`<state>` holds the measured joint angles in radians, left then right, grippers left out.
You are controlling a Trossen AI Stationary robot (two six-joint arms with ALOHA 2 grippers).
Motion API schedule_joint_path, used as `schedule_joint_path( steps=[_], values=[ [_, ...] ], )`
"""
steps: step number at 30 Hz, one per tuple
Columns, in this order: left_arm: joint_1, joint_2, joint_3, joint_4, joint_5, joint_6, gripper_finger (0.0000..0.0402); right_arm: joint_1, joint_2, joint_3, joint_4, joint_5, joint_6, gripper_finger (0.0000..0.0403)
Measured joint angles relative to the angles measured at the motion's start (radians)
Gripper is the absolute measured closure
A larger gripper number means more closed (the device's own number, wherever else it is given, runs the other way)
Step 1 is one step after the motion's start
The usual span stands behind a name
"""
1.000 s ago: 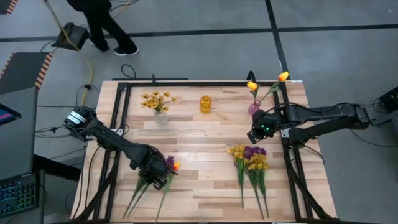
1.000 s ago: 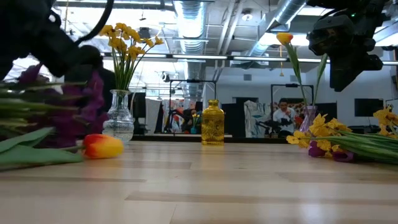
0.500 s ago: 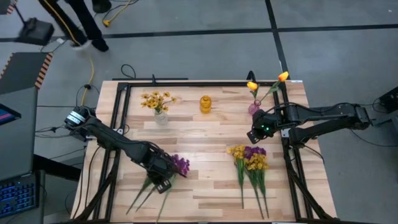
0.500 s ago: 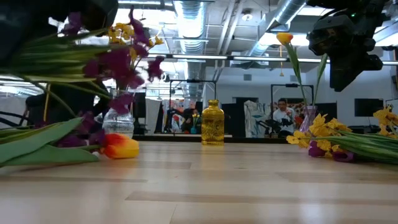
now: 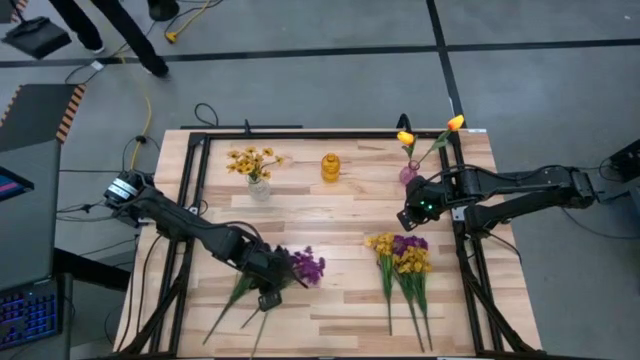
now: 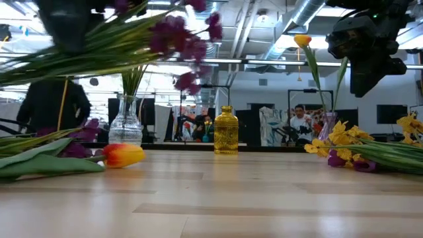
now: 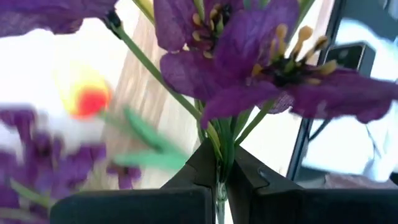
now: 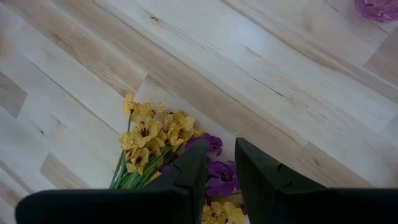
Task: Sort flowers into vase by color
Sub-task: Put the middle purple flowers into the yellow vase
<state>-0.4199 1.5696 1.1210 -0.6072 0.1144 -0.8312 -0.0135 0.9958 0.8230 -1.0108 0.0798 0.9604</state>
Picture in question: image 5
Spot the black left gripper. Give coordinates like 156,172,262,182
232,238,309,296

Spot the orange yellow tulip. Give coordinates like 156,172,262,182
249,310,270,359
413,113,466,167

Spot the pink glass vase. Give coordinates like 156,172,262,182
398,159,421,186

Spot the clear glass vase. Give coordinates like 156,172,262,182
247,174,272,202

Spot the amber glass vase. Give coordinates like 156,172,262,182
320,152,342,184

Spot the black equipment box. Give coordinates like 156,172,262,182
594,138,640,205

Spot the black desk foot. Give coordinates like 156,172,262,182
52,247,132,293

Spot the black keyboard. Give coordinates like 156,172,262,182
0,279,64,351

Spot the grey desk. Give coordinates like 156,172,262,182
0,139,64,360

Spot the person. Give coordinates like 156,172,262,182
47,0,171,80

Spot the desk display screen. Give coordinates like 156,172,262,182
0,166,35,204

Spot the black floor stand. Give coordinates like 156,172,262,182
147,0,181,23

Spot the black mat striped edge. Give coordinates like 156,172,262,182
0,0,30,25
0,83,87,154

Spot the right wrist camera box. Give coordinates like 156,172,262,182
396,208,421,233

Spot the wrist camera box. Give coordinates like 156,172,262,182
257,289,284,313
396,208,421,233

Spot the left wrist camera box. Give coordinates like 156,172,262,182
257,289,284,313

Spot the yellow extension cord with plug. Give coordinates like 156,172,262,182
164,0,224,44

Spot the black long-handled dustpan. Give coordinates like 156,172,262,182
1,0,73,61

